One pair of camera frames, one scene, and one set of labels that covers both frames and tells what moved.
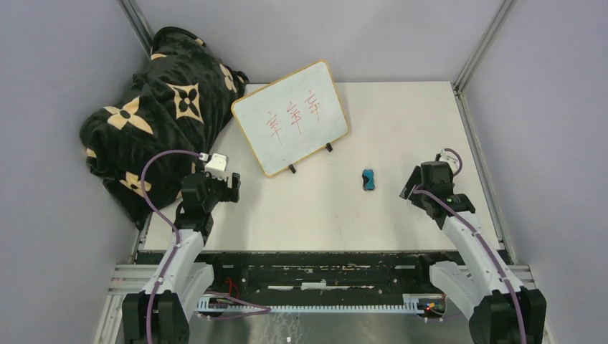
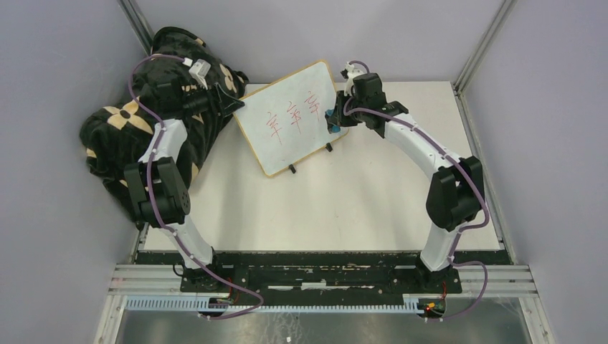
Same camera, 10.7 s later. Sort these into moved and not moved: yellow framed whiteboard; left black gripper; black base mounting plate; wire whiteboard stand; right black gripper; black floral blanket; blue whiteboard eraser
Moved: left black gripper; right black gripper; blue whiteboard eraser
Not moved: yellow framed whiteboard; black floral blanket; wire whiteboard stand; black base mounting plate
